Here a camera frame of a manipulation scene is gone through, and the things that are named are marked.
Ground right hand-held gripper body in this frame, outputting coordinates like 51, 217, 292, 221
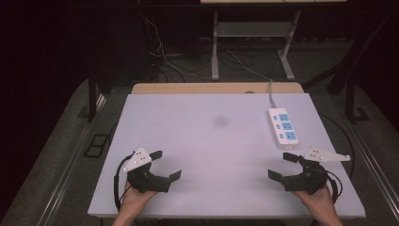
281, 146, 352, 195

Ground white power strip blue sockets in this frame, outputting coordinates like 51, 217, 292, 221
267, 107, 300, 149

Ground metal floor rail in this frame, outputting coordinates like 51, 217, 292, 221
37, 93, 107, 226
346, 123, 399, 215

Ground person's left hand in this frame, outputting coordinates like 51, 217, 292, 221
120, 181, 158, 218

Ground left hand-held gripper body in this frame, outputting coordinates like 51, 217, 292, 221
122, 146, 172, 194

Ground white power strip cable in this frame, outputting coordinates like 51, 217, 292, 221
226, 50, 278, 110

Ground black metal stand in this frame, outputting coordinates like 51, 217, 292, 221
302, 12, 399, 125

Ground white floor cable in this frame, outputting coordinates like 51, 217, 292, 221
139, 11, 215, 81

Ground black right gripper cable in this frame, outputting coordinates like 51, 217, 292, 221
319, 112, 356, 203

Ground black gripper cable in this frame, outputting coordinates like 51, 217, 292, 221
319, 112, 356, 203
113, 152, 136, 212

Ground black floor frame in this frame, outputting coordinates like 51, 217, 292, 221
83, 134, 111, 159

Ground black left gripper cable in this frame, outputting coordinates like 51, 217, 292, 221
113, 152, 136, 212

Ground white metal desk frame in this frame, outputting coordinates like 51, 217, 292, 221
199, 0, 348, 82

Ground person's right hand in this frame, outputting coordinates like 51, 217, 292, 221
292, 185, 339, 218

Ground black floor cable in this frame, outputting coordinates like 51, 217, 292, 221
155, 51, 215, 84

